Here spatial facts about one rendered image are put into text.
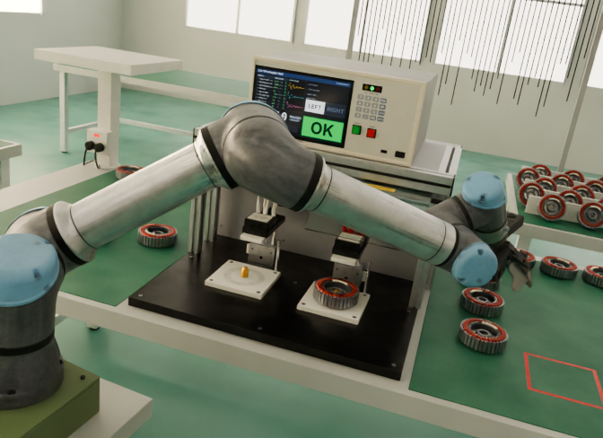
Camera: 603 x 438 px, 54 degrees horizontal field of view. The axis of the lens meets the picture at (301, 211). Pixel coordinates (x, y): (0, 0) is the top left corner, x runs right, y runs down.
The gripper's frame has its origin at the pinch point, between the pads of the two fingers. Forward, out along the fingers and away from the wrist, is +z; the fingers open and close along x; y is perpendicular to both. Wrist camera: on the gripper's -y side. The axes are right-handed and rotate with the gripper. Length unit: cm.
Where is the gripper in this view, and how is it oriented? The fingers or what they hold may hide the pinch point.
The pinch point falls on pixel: (500, 271)
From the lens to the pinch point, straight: 144.5
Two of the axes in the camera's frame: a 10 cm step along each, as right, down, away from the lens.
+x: 7.6, 3.2, -5.7
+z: 3.2, 5.8, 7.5
